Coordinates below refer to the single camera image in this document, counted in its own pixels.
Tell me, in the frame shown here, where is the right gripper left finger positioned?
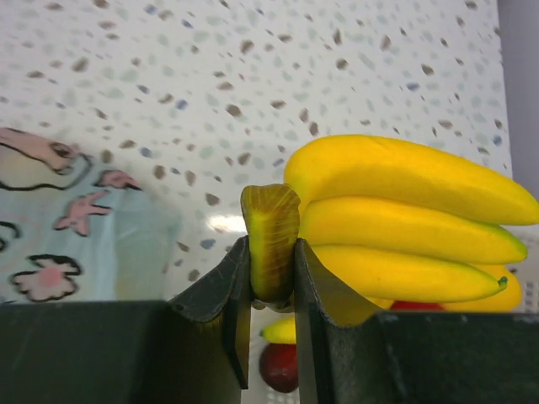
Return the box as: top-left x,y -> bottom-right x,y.
1,237 -> 251,403

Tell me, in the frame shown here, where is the red apple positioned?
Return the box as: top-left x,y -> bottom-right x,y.
390,300 -> 444,311

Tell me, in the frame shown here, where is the blue printed plastic bag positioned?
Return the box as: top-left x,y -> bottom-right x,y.
1,128 -> 179,305

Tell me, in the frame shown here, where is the large yellow banana bunch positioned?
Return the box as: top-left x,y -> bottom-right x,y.
240,135 -> 538,311

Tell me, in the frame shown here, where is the white plastic basket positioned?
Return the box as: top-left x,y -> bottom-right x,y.
248,235 -> 539,404

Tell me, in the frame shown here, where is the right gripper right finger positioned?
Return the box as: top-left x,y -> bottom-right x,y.
294,240 -> 538,403

